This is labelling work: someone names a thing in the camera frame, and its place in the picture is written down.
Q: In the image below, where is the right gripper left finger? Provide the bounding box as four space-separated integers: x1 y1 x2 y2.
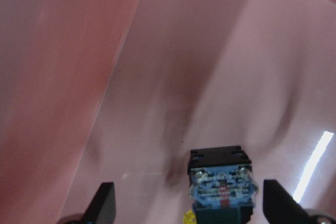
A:
59 182 116 224

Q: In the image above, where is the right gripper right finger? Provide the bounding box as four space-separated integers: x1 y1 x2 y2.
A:
263 179 335 224

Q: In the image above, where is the pink plastic bin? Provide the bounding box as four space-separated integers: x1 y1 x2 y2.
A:
1 0 335 223

